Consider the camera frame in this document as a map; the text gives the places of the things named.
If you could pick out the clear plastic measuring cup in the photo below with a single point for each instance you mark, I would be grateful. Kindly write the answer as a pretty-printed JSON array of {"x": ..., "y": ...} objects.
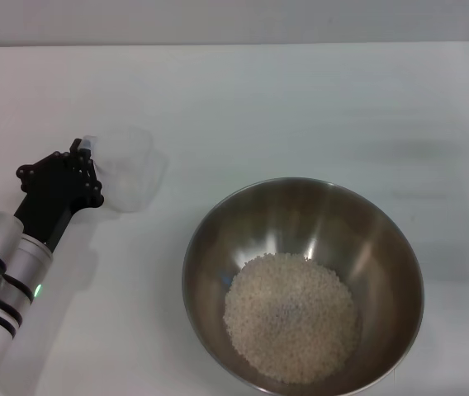
[{"x": 131, "y": 173}]

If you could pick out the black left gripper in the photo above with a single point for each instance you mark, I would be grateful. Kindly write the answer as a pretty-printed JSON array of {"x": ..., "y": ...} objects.
[{"x": 53, "y": 198}]

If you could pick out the white rice grains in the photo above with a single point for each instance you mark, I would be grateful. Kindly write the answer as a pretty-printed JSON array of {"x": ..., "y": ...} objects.
[{"x": 292, "y": 313}]

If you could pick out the stainless steel mixing bowl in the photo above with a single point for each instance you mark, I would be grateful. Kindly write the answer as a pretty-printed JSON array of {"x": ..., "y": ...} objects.
[{"x": 383, "y": 231}]

